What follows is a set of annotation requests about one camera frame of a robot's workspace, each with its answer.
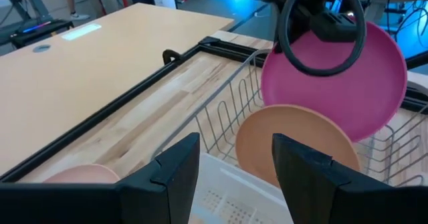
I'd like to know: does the black metal rig frame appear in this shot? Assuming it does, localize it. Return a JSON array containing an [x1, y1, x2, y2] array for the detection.
[[0, 35, 428, 184]]

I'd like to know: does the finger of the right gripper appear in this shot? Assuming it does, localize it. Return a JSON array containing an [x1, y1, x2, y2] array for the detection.
[[310, 11, 358, 43]]

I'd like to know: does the white rectangular desk inset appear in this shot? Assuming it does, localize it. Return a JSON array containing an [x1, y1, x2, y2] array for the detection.
[[61, 23, 103, 41]]

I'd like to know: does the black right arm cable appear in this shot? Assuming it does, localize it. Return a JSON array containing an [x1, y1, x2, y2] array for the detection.
[[277, 0, 367, 77]]

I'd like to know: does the black clamp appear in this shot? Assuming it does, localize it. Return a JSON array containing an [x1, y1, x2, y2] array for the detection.
[[162, 48, 184, 66]]

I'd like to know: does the white wire dish rack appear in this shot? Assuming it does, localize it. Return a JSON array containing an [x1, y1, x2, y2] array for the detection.
[[150, 48, 428, 188]]

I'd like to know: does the magenta plate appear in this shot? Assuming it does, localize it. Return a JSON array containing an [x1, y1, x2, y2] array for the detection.
[[260, 15, 408, 143]]

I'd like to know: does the black stand with light strip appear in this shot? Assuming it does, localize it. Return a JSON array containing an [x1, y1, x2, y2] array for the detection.
[[9, 18, 75, 50]]

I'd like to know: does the white plastic cutlery basket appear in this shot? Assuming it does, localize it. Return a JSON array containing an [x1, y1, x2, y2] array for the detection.
[[189, 152, 295, 224]]

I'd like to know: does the salmon pink plate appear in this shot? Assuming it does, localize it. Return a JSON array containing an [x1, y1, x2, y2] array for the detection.
[[42, 163, 121, 184]]

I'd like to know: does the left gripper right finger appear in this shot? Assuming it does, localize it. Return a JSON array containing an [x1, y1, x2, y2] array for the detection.
[[271, 133, 428, 224]]

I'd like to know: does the orange plate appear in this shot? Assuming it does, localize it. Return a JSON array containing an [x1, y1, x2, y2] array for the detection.
[[235, 104, 361, 188]]

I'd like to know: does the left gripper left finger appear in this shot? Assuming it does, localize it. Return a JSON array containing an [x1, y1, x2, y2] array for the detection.
[[0, 132, 201, 224]]

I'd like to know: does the light wood desk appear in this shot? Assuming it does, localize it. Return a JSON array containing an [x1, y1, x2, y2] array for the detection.
[[0, 2, 235, 177]]

